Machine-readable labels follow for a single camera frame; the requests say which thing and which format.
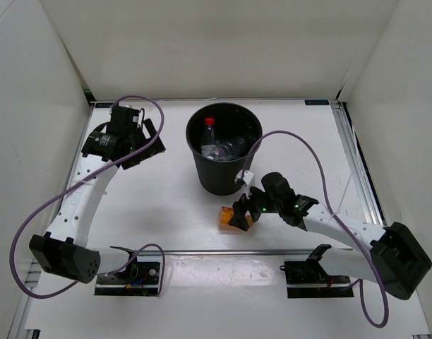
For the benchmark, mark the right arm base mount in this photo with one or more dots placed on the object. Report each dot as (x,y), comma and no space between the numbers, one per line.
(305,279)

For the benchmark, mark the clear unlabeled plastic bottle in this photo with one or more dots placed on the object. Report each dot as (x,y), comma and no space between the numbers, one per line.
(237,144)

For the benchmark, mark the black plastic bin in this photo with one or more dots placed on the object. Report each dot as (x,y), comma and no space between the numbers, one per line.
(231,120)

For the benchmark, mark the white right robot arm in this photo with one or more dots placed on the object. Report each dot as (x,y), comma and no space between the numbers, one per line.
(390,256)

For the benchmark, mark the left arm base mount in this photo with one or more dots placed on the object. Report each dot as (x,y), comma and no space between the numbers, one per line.
(143,277)

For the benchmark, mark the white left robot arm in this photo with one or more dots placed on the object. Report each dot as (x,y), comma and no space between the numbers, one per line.
(63,249)

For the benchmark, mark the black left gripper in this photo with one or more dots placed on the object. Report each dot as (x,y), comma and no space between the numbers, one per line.
(155,148)

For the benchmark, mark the blue orange label bottle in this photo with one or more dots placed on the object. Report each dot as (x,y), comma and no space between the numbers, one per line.
(221,153)

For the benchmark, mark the orange juice bottle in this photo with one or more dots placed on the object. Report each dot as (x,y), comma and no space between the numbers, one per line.
(226,213)

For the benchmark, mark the red label water bottle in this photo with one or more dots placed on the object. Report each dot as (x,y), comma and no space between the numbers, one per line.
(208,139)

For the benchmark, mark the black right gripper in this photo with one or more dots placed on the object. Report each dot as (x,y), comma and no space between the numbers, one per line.
(240,208)

